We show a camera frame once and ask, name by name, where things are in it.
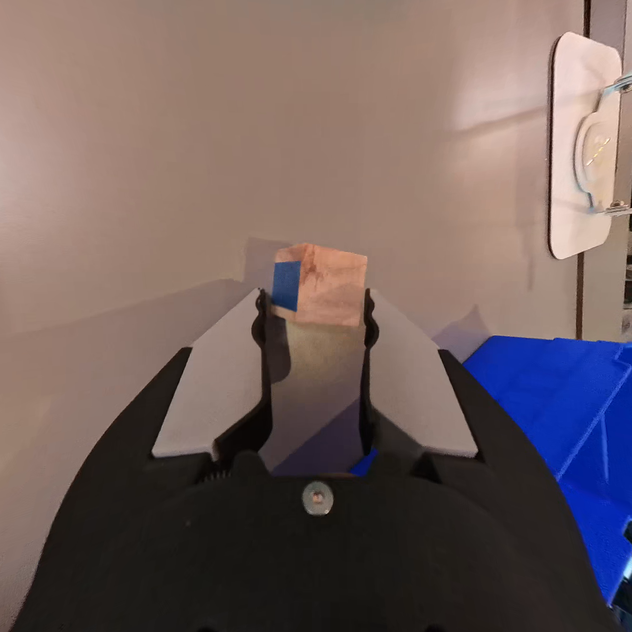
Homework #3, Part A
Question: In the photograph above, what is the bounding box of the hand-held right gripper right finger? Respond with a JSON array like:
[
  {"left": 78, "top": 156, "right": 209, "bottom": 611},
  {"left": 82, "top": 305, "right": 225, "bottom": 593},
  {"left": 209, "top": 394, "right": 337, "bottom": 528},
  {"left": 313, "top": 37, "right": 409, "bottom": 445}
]
[{"left": 359, "top": 288, "right": 480, "bottom": 465}]

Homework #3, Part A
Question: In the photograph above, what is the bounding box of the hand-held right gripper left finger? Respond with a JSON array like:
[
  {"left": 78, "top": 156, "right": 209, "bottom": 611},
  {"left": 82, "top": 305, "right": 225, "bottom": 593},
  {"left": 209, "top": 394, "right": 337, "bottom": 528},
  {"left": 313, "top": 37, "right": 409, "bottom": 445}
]
[{"left": 151, "top": 288, "right": 273, "bottom": 464}]

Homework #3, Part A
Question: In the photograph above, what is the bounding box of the blue plastic bin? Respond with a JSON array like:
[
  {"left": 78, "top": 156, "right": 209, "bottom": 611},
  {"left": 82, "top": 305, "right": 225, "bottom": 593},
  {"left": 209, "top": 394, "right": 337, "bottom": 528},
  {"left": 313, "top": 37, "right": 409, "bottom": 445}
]
[{"left": 350, "top": 336, "right": 632, "bottom": 610}]

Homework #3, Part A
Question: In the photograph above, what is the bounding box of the wooden cube with blue stripe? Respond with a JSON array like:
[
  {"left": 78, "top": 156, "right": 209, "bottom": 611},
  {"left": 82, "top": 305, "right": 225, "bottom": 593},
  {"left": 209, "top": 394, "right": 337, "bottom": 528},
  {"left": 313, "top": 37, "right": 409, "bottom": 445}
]
[{"left": 273, "top": 242, "right": 369, "bottom": 328}]

